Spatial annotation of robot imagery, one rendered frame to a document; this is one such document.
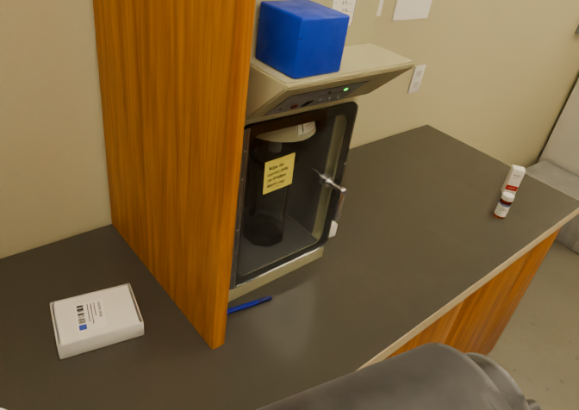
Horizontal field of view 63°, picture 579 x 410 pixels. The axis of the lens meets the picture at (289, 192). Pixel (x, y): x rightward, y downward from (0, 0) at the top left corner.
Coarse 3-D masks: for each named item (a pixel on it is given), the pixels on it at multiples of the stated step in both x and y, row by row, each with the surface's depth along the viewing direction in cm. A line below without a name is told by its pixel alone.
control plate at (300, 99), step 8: (336, 88) 82; (344, 88) 84; (352, 88) 87; (296, 96) 77; (304, 96) 79; (312, 96) 81; (320, 96) 84; (328, 96) 86; (280, 104) 78; (288, 104) 80; (312, 104) 88; (272, 112) 81; (280, 112) 84
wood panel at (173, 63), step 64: (128, 0) 83; (192, 0) 68; (128, 64) 91; (192, 64) 73; (128, 128) 99; (192, 128) 78; (128, 192) 110; (192, 192) 85; (192, 256) 92; (192, 320) 101
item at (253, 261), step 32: (256, 128) 85; (288, 128) 91; (320, 128) 97; (352, 128) 104; (256, 160) 89; (320, 160) 102; (256, 192) 94; (288, 192) 101; (320, 192) 108; (256, 224) 99; (288, 224) 107; (320, 224) 115; (256, 256) 105; (288, 256) 113
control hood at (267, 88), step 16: (352, 48) 90; (368, 48) 92; (256, 64) 75; (352, 64) 82; (368, 64) 83; (384, 64) 85; (400, 64) 86; (256, 80) 75; (272, 80) 72; (288, 80) 71; (304, 80) 72; (320, 80) 74; (336, 80) 77; (352, 80) 81; (368, 80) 86; (384, 80) 92; (256, 96) 76; (272, 96) 73; (288, 96) 75; (352, 96) 96; (256, 112) 78
